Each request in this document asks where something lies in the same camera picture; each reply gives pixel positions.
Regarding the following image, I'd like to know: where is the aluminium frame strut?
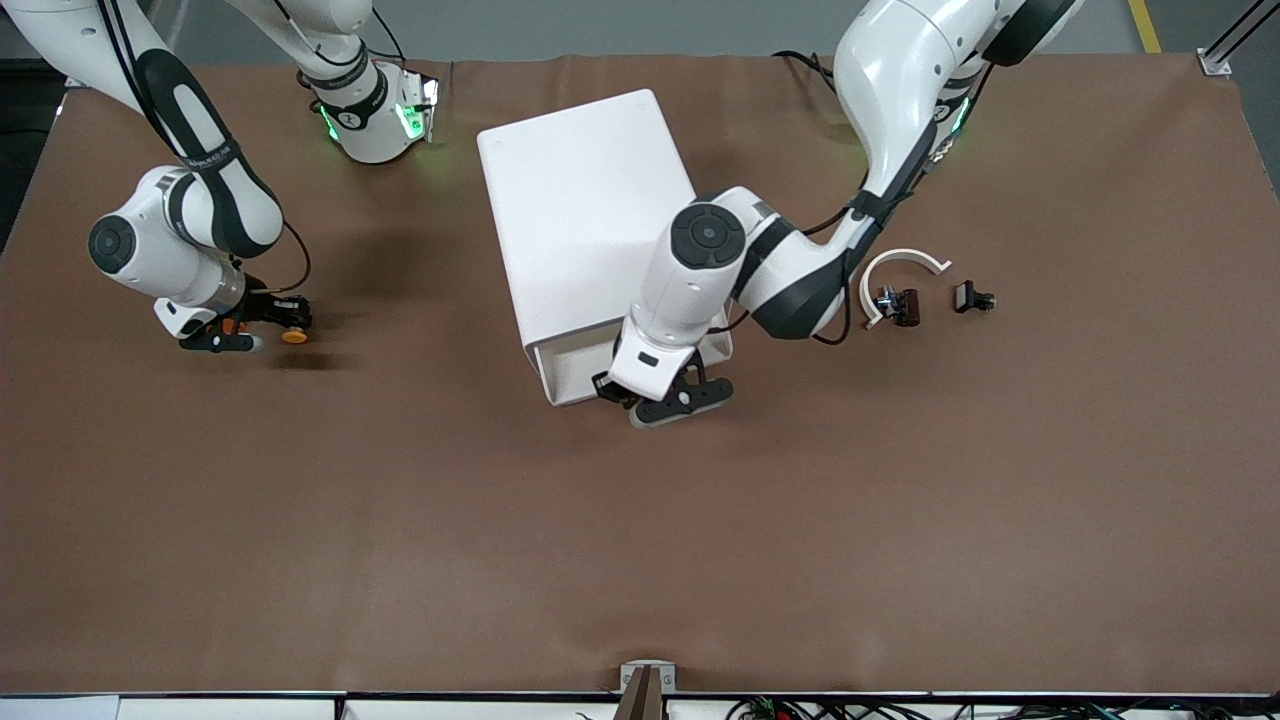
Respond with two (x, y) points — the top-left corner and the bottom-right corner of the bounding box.
(1198, 0), (1280, 77)

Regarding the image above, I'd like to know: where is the brown table mat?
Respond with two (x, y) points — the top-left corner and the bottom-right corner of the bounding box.
(0, 52), (1280, 698)

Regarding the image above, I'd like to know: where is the yellow floor tape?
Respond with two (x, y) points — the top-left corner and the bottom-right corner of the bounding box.
(1127, 0), (1167, 54)

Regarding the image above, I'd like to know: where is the aluminium camera post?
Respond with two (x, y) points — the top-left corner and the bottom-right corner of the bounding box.
(613, 660), (678, 720)

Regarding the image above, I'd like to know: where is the white curved plastic ring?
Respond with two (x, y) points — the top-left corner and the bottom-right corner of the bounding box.
(859, 248), (953, 331)

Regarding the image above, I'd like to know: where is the white drawer cabinet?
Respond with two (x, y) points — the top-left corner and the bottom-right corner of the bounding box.
(477, 88), (736, 407)

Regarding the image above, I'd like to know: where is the black arm base cable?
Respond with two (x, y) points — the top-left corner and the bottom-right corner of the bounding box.
(772, 48), (841, 86)

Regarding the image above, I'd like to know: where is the white tray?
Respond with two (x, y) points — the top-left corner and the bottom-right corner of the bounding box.
(530, 325), (734, 408)

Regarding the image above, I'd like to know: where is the black component with metal clips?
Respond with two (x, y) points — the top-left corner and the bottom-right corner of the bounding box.
(875, 287), (921, 328)

